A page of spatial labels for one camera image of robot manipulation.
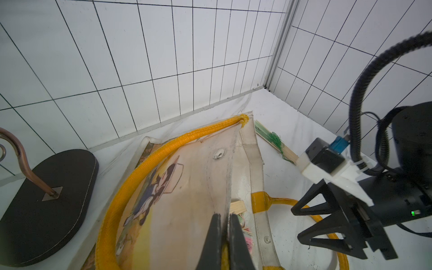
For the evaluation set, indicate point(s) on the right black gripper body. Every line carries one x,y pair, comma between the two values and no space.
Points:
397,198

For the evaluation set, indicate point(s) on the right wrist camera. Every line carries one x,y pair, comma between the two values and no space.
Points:
323,161

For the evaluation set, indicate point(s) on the white canvas tote bag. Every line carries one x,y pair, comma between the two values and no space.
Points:
166,220

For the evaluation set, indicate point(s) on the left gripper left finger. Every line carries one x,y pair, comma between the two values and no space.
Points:
211,254

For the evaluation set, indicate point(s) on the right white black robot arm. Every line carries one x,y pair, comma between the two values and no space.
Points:
356,218

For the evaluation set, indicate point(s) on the green tasselled folding fan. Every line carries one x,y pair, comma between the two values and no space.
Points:
275,141

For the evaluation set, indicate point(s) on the black scrolled metal stand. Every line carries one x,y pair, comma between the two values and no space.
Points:
50,206

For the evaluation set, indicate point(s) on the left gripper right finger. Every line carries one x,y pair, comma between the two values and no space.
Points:
238,253

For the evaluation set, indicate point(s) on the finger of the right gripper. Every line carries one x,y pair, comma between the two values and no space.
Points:
334,233
324,198

